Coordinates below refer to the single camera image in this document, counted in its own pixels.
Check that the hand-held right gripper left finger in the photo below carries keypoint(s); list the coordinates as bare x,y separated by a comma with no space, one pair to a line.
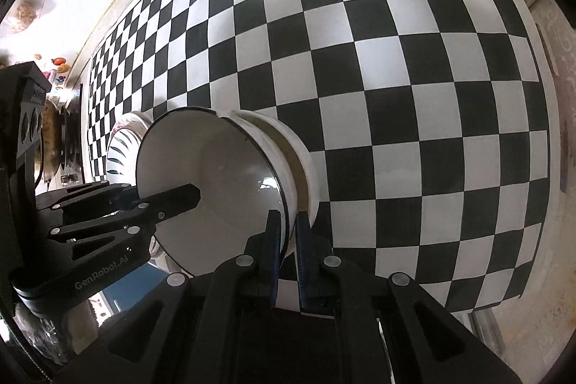
272,249

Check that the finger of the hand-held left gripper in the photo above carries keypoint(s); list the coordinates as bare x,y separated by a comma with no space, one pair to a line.
103,271
180,199

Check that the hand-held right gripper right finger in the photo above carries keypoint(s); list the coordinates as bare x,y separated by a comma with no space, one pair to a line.
303,258

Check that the white bowl dark rim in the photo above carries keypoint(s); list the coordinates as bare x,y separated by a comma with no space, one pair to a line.
207,186

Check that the blue striped plate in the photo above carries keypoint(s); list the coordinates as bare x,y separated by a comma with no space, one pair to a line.
119,150

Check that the plain white bowl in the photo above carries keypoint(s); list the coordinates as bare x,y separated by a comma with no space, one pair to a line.
297,168

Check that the black gas stove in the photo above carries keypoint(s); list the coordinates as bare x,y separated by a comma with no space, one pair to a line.
73,141

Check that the clear plastic bag with garlic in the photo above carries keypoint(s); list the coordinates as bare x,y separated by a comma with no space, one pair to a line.
24,13

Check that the black and white checkered cloth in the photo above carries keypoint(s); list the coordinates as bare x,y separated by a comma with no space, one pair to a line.
382,118

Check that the colourful wall stickers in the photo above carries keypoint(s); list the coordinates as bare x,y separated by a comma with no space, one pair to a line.
56,71

